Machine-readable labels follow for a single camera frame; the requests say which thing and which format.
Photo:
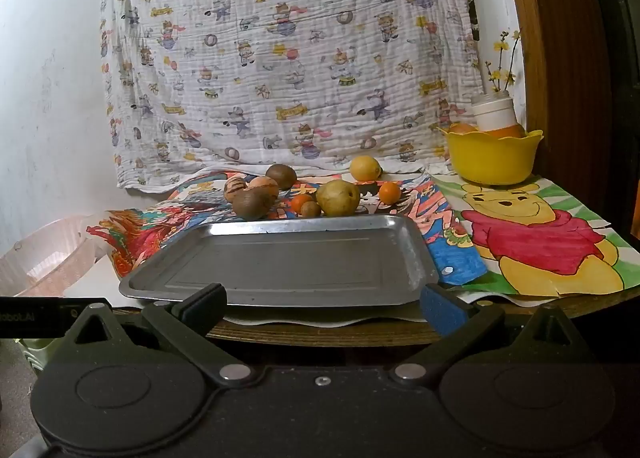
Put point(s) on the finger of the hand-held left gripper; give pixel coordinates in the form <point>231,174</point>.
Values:
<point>82,301</point>

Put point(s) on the green plastic stool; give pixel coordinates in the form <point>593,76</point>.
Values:
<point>32,350</point>

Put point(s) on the straw hat cartoon drawing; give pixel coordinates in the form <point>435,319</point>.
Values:
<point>440,233</point>

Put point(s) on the dark striped pepino melon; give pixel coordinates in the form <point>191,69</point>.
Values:
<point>235,189</point>

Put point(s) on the yellow plastic bowl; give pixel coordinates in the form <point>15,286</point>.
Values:
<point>492,157</point>

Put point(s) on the white printed cloth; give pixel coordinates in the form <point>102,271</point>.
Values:
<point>280,52</point>

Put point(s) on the metal tray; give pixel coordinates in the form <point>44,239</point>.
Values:
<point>280,263</point>

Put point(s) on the bear drawing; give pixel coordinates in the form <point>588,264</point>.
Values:
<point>535,233</point>

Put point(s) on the yellow lemon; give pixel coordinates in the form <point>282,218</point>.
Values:
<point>365,168</point>

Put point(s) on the pale striped pepino melon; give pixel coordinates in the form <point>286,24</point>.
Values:
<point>265,185</point>

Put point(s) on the orange in bowl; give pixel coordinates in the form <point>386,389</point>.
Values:
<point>462,128</point>
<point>510,131</point>

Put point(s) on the green pear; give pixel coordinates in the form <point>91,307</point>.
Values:
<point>338,198</point>

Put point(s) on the brown wooden board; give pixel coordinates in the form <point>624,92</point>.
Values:
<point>560,62</point>

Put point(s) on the pink plastic basket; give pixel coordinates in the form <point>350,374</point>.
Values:
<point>45,258</point>

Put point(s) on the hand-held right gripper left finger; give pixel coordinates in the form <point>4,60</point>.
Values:
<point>202,307</point>

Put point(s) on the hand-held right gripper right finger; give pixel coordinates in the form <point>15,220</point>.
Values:
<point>442,310</point>

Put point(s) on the brown kiwi with sticker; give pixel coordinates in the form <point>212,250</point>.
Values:
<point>252,203</point>

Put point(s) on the small brown round fruit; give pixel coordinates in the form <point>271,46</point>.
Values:
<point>310,210</point>

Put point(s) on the small orange tangerine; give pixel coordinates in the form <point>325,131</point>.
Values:
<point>300,201</point>
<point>389,192</point>

